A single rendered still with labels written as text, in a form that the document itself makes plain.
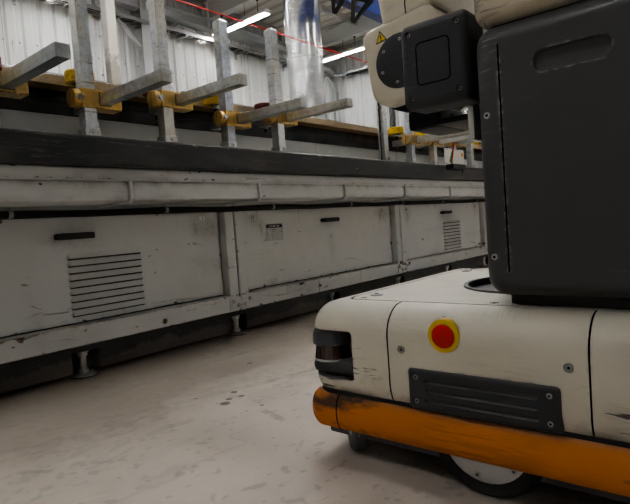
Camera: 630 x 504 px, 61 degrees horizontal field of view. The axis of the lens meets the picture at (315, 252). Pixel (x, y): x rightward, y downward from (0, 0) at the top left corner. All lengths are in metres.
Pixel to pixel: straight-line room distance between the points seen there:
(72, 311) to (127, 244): 0.28
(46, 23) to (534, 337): 9.64
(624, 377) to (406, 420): 0.33
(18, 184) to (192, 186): 0.53
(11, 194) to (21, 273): 0.32
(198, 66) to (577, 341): 11.01
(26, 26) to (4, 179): 8.43
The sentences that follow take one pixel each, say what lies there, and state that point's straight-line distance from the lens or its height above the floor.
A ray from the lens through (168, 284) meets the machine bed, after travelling 1.99.
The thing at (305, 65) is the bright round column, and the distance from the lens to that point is 7.31.
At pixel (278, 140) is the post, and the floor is 0.74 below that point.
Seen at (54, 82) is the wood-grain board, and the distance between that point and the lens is 1.77.
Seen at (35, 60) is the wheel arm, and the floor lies 0.81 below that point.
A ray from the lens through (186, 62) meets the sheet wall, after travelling 11.36.
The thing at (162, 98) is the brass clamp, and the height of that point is 0.83.
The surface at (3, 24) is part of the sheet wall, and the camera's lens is 9.79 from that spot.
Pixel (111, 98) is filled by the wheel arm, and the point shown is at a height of 0.79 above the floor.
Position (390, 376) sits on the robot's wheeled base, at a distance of 0.90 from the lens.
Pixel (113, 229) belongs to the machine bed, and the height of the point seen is 0.45.
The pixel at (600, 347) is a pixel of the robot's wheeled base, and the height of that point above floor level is 0.24.
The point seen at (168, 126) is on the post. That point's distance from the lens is 1.74.
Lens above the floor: 0.42
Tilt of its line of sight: 3 degrees down
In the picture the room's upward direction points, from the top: 4 degrees counter-clockwise
